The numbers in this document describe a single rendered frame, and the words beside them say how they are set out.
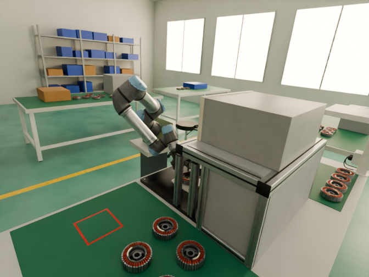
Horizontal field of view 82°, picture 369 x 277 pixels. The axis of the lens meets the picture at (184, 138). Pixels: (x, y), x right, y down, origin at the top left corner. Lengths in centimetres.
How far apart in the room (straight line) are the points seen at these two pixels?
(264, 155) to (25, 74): 708
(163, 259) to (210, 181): 35
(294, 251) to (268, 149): 47
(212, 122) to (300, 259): 66
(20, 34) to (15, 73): 101
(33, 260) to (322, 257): 112
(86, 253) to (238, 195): 62
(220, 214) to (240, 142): 30
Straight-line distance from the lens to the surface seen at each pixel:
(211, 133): 95
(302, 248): 114
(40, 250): 108
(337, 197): 153
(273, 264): 102
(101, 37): 750
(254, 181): 75
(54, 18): 767
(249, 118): 83
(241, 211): 86
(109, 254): 98
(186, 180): 125
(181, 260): 90
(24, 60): 745
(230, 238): 96
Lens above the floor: 148
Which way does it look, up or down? 21 degrees down
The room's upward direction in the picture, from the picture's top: 4 degrees clockwise
